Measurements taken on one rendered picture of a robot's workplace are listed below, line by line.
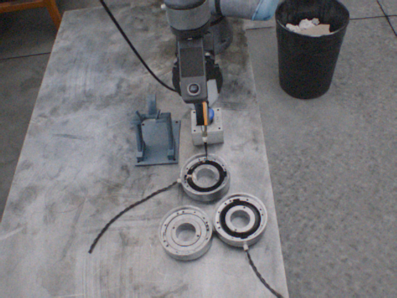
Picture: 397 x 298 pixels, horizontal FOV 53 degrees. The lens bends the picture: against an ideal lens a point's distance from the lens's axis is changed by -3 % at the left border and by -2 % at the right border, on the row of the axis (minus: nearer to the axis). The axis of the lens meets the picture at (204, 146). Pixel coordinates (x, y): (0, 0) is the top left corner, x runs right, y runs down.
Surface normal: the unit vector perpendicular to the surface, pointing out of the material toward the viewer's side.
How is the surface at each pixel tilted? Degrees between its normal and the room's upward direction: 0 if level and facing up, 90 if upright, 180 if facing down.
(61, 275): 0
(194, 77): 32
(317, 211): 0
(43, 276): 0
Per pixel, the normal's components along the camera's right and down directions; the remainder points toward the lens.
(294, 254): -0.11, -0.61
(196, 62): -0.05, -0.11
